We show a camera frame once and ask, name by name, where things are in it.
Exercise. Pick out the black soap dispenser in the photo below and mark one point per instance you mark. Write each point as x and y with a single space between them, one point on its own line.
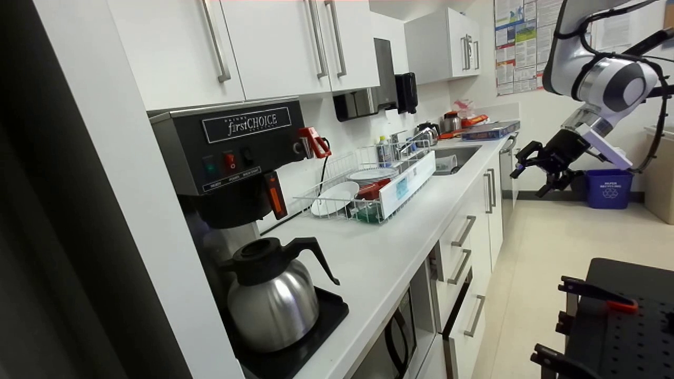
406 92

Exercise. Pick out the tall white side panel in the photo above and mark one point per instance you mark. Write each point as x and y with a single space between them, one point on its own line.
139 212

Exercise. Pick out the white wall cabinet door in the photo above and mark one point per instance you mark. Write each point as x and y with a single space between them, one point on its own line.
160 49
274 43
361 43

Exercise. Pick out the steel paper towel dispenser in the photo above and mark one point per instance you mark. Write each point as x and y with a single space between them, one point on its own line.
384 71

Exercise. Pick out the black coffee carafe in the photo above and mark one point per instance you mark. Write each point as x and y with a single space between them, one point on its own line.
427 132

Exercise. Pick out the black steel coffee maker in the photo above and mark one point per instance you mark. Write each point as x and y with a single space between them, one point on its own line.
211 161

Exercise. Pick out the black built-in microwave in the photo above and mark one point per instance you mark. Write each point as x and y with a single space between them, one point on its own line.
397 337

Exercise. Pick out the clear plastic bottle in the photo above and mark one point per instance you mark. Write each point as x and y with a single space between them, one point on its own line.
383 152

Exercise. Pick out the steel dishwasher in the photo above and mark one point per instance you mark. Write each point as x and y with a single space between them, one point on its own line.
506 176

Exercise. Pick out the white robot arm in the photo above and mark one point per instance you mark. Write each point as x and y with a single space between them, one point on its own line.
618 80

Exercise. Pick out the red utensil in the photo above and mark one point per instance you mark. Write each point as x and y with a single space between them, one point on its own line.
371 190

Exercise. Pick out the dark refrigerator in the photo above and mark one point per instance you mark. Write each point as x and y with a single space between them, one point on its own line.
43 212

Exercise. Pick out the beige box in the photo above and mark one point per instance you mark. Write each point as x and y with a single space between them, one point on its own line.
661 190

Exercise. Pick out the blue flat tray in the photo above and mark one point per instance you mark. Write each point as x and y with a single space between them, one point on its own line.
491 132

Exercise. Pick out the white plate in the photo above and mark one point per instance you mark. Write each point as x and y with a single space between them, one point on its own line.
334 200
368 176

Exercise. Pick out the chrome faucet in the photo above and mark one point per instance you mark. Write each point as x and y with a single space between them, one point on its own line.
414 145

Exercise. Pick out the white base cabinet door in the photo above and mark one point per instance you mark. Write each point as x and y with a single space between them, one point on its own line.
489 212
498 212

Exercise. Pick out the steel pot with black lid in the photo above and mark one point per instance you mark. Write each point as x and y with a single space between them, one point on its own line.
449 123

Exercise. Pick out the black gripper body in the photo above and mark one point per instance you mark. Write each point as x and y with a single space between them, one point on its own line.
565 151

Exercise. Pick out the stainless steel coffee carafe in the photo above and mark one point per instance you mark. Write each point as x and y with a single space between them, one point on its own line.
274 309

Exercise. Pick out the steel sink basin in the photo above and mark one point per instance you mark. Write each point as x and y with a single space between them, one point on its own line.
455 159

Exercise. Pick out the black perforated table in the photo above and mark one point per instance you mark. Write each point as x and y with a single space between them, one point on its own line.
632 343

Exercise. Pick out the small white wall cabinet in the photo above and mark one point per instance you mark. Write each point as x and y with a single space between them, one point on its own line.
435 45

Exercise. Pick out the blue recycling bin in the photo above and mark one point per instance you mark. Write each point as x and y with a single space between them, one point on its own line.
610 190

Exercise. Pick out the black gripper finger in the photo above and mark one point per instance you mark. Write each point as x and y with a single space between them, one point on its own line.
528 159
557 182

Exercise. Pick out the wall notice papers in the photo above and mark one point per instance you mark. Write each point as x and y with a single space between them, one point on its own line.
518 43

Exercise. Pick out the orange red container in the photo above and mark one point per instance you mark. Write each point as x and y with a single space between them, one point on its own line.
474 120

